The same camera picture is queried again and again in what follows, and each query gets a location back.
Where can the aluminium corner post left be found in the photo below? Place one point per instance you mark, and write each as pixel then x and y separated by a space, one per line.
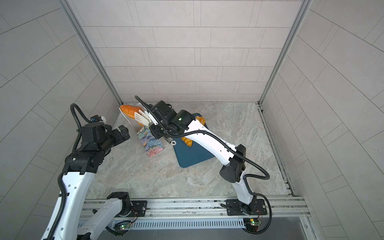
pixel 87 45

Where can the long fake croissant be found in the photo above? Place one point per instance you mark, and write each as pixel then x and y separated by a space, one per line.
pixel 187 141

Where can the aluminium corner post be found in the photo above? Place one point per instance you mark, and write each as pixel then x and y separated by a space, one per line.
pixel 290 38
pixel 87 45

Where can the green circuit board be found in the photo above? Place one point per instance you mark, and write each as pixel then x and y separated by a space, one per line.
pixel 252 225
pixel 123 226

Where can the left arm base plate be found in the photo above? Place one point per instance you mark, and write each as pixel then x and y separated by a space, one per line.
pixel 138 209

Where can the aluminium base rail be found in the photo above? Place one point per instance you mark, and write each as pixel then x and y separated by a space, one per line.
pixel 209 213

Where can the aluminium corner post right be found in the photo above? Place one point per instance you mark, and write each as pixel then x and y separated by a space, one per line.
pixel 290 38

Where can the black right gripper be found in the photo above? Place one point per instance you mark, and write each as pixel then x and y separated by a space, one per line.
pixel 156 132

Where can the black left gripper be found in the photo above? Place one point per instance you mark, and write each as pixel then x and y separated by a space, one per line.
pixel 119 138

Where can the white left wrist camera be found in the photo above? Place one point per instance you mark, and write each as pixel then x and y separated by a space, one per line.
pixel 98 118

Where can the dark teal plastic tray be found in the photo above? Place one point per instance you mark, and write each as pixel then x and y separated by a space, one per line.
pixel 189 156

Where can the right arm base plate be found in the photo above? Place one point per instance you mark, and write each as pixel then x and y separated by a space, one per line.
pixel 255 208

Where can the floral paper bag white handles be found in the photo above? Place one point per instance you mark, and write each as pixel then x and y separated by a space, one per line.
pixel 151 145

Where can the reddish brown fake croissant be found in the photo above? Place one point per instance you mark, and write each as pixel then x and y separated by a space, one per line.
pixel 129 111

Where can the left green circuit board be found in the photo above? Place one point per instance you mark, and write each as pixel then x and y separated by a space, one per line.
pixel 123 226

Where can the round knotted fake bun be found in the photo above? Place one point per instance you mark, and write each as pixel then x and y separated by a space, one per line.
pixel 201 120

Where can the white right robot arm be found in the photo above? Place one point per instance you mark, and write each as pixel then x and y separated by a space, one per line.
pixel 233 168

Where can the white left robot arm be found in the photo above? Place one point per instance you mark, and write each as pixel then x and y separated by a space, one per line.
pixel 74 181

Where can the right green circuit board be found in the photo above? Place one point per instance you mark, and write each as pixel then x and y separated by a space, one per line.
pixel 252 225

